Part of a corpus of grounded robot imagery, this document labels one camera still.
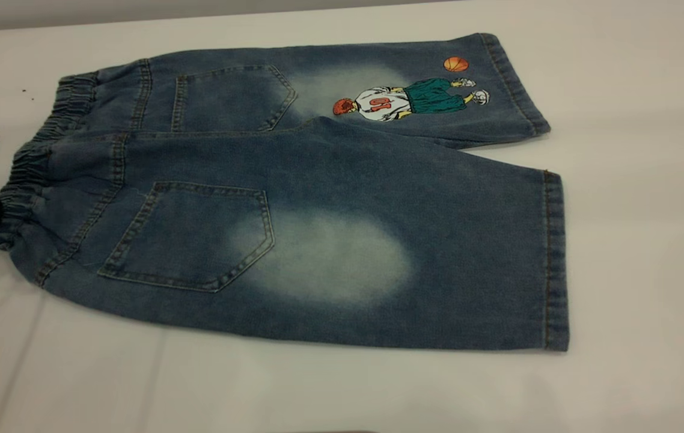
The blue denim shorts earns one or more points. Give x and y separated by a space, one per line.
348 180

